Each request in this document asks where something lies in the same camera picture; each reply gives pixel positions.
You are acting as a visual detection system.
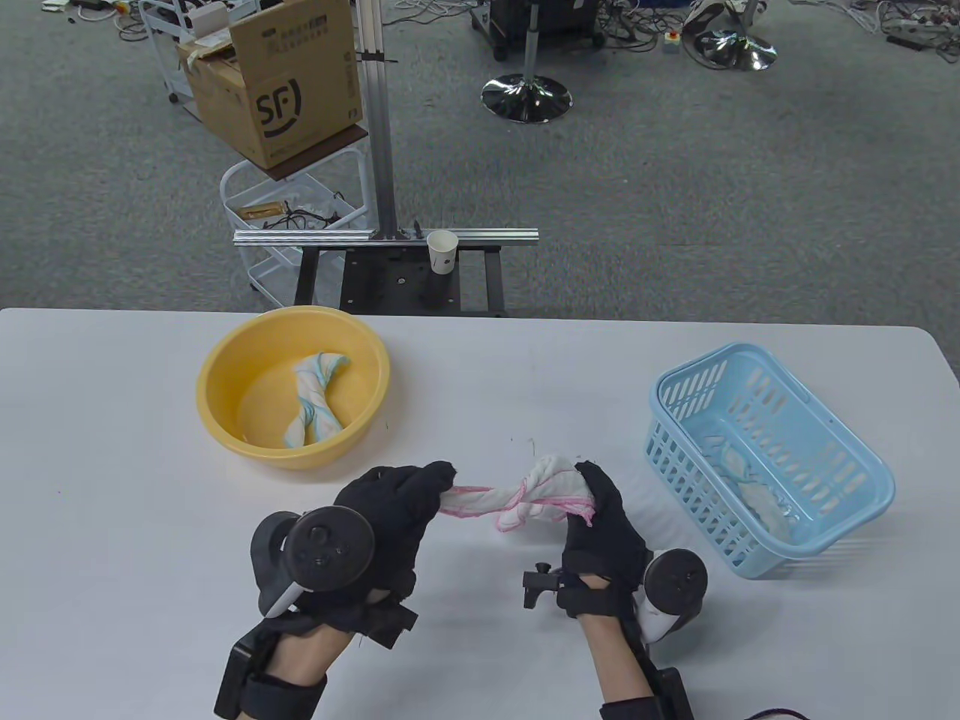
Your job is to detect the person's left hand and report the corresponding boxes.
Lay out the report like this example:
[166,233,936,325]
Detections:
[283,460,459,635]

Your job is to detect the person's right hand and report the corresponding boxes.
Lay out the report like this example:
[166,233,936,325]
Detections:
[558,460,653,619]

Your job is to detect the pink-trimmed white dish cloth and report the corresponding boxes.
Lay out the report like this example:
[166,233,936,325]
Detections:
[439,452,598,536]

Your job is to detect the blue-trimmed white dish cloth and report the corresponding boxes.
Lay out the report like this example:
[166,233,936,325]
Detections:
[701,437,800,542]
[283,351,353,449]

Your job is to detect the person's right forearm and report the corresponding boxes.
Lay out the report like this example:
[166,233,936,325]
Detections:
[579,613,661,706]

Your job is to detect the person's left forearm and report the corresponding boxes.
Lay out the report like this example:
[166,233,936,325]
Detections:
[262,621,355,687]

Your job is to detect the black right hand controller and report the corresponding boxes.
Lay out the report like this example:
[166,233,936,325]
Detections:
[635,548,710,646]

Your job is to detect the black hand controller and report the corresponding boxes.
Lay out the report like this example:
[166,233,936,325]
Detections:
[249,506,376,620]
[635,548,710,646]

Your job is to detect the black right glove sensor box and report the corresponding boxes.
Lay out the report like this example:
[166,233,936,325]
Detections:
[522,562,565,611]

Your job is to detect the black glove sensor box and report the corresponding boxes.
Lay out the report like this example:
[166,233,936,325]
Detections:
[522,562,565,611]
[358,600,419,650]

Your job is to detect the black left hand controller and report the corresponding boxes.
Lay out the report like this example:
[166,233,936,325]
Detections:
[249,506,376,620]

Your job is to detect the black left glove sensor box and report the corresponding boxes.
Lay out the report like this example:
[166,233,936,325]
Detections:
[358,600,419,650]

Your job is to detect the yellow plastic basin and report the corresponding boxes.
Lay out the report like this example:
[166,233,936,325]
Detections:
[196,305,392,471]

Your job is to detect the black metal stand base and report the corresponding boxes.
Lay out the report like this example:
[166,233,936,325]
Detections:
[294,246,508,318]

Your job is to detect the white paper cup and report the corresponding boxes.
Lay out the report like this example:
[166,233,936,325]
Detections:
[427,230,460,276]

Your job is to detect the light blue plastic basket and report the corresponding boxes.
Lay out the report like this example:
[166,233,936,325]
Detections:
[643,343,896,580]

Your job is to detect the brown wooden board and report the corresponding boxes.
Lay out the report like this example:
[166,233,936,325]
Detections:
[255,124,371,183]

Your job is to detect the chrome stool base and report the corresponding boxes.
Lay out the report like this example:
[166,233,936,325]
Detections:
[682,0,779,72]
[480,0,573,125]

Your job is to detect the brown cardboard box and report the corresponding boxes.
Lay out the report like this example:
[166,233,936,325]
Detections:
[177,0,365,171]

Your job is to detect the black equipment case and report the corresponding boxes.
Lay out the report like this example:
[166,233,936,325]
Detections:
[470,0,605,62]

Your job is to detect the white metal trolley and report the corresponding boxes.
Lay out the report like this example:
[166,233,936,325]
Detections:
[137,0,263,106]

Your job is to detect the black right wrist strap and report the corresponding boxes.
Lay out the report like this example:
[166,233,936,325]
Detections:
[599,697,665,720]

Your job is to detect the black wrist strap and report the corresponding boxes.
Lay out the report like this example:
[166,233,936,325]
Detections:
[599,697,665,720]
[238,671,329,720]

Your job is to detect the black left wrist strap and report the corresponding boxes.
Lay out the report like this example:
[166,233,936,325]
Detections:
[238,671,329,720]

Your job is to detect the white wire cart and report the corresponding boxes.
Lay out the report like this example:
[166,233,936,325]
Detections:
[219,142,374,307]

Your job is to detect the black tangled cables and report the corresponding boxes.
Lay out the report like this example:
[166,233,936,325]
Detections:
[262,191,362,230]

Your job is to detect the aluminium profile frame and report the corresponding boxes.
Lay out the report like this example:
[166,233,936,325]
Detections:
[233,0,540,248]

